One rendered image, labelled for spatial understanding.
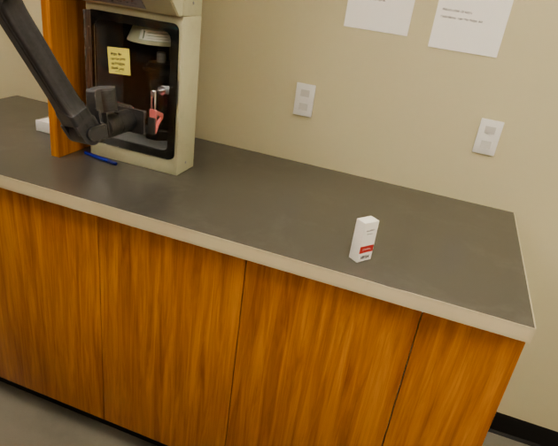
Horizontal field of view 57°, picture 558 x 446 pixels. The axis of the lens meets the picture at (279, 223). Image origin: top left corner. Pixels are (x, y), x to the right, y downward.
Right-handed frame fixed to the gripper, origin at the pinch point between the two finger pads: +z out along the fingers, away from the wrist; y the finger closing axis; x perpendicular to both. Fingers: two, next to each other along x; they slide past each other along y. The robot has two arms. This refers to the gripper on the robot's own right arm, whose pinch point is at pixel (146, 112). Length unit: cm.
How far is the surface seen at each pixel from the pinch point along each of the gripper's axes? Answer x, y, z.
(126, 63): -11.0, 11.9, 7.7
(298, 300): 34, -56, -18
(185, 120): 3.9, -5.5, 13.1
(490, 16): -36, -85, 52
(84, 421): 114, 16, -15
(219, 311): 45, -35, -18
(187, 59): -14.4, -5.6, 12.5
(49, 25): -19.1, 31.9, 0.0
